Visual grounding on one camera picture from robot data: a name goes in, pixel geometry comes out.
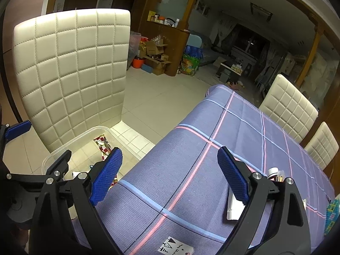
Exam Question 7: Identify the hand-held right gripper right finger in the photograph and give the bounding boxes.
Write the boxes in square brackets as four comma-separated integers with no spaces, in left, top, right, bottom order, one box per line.
[217,146,312,255]

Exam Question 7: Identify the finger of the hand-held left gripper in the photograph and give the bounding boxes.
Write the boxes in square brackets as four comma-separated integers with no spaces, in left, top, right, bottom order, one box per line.
[0,119,33,149]
[6,149,73,189]

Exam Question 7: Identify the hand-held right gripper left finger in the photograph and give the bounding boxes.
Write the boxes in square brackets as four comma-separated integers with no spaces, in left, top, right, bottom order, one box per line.
[28,146,124,255]

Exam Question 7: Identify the clear plastic bin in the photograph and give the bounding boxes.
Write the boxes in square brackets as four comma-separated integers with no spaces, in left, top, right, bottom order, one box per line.
[41,126,141,192]

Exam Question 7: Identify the white paper strip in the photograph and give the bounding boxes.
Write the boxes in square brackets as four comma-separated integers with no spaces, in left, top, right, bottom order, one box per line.
[226,186,246,221]

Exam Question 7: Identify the red gold foil wrapper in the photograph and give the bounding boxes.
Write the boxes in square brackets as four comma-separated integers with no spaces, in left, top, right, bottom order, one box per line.
[92,134,112,161]

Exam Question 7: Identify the blue plaid tablecloth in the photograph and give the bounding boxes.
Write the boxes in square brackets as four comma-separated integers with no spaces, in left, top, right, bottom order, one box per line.
[70,84,336,255]

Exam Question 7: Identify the cream quilted dining chair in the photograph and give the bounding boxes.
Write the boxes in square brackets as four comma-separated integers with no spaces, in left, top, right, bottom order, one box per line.
[13,8,132,153]
[304,122,339,170]
[259,74,319,144]

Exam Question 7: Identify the white printed label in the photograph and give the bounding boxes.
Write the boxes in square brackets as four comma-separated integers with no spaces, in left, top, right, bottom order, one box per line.
[158,237,194,255]

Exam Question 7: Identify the blue beaded tissue box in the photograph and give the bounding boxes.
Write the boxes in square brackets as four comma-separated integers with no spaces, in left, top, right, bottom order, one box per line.
[325,198,340,235]

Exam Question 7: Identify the coffee table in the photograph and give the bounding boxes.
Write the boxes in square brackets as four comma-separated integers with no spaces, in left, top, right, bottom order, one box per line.
[215,58,243,81]

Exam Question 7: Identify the patterned curtain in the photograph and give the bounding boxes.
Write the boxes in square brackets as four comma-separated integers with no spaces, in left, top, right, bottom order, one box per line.
[256,42,282,85]
[211,16,237,48]

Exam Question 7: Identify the colourful woven bag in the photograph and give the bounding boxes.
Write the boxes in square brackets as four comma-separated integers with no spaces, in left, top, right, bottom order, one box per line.
[179,45,204,77]

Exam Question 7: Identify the open cardboard box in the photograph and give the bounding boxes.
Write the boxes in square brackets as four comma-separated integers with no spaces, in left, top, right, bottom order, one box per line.
[145,38,168,56]
[145,54,172,75]

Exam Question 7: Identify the grey sofa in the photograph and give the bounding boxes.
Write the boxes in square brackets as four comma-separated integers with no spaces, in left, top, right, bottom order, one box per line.
[202,36,231,67]

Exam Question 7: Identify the clear plastic bag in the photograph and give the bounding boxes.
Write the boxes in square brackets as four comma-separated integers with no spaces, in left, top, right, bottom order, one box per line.
[127,30,141,69]

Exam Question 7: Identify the dark window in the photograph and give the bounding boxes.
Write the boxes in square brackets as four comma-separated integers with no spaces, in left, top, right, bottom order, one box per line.
[236,27,269,56]

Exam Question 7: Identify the light blue chair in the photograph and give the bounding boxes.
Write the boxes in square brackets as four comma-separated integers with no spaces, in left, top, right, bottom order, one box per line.
[188,33,204,49]

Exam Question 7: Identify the wooden partition cabinet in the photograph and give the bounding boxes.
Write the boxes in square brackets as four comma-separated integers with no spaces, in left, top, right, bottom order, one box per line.
[138,21,190,76]

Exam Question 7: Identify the row of small bottles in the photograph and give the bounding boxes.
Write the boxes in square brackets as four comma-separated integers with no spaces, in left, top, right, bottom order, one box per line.
[147,11,181,27]

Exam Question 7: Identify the ceiling lamp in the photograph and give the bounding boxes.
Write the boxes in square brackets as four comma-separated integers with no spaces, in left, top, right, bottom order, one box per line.
[250,3,273,20]

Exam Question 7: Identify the wall pictures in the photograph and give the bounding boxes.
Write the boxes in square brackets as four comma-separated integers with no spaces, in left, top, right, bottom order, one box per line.
[194,0,210,15]

